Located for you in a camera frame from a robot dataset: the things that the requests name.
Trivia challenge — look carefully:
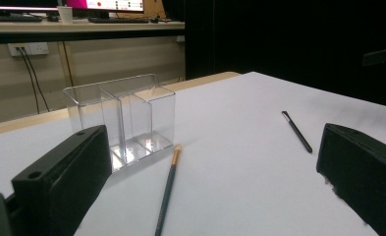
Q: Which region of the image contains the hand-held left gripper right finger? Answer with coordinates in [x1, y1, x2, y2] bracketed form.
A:
[315, 122, 386, 236]

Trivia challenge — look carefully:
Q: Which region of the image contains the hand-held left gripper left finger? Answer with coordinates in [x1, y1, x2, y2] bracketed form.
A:
[11, 124, 113, 236]

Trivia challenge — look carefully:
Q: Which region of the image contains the thin black pen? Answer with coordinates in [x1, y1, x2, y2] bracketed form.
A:
[281, 110, 313, 154]

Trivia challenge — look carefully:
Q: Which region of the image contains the dark makeup brush gold ferrule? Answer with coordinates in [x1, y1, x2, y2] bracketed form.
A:
[154, 144, 183, 236]

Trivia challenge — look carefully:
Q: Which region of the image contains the clear acrylic pen holder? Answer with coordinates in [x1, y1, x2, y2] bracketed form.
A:
[62, 73, 177, 173]

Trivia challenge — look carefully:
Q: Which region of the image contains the black curtain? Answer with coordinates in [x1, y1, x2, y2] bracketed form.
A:
[184, 0, 386, 109]

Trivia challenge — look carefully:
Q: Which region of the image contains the white table cover sheet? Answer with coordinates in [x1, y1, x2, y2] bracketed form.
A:
[0, 71, 386, 236]

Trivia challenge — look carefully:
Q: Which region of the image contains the wooden office desk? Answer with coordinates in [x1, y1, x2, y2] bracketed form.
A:
[0, 18, 186, 88]

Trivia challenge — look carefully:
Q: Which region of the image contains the white paper cup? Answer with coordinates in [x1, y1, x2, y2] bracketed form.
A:
[56, 5, 75, 25]

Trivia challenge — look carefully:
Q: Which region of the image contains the black keyboard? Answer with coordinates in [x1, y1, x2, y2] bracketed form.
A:
[0, 14, 43, 24]
[87, 17, 150, 25]

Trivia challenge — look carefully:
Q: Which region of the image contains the monitor with pink screen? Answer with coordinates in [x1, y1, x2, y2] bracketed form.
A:
[64, 0, 145, 19]

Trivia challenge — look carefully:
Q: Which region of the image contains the dark computer monitor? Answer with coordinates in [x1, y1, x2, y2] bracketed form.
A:
[0, 0, 60, 16]

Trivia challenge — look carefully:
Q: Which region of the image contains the black power cable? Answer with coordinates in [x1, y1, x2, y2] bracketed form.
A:
[23, 48, 51, 113]
[18, 48, 41, 115]

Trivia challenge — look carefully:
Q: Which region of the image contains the white wall power outlet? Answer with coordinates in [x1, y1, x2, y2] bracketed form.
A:
[7, 42, 50, 57]

